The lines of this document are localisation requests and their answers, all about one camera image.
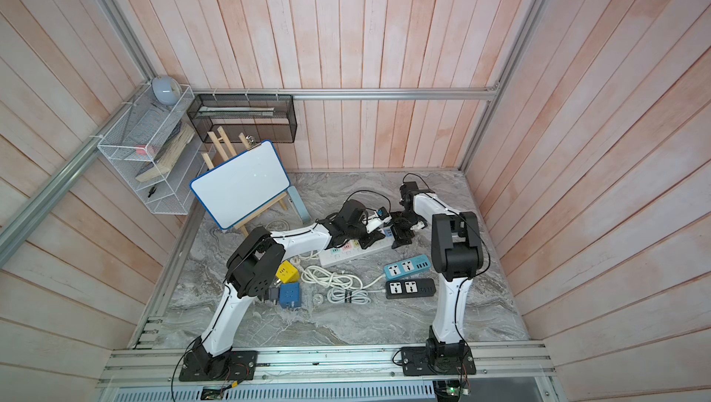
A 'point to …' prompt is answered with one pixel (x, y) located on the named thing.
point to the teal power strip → (406, 267)
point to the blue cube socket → (290, 295)
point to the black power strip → (411, 288)
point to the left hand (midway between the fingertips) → (380, 234)
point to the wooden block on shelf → (165, 157)
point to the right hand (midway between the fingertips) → (385, 230)
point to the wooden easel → (219, 133)
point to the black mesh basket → (261, 118)
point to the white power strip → (353, 249)
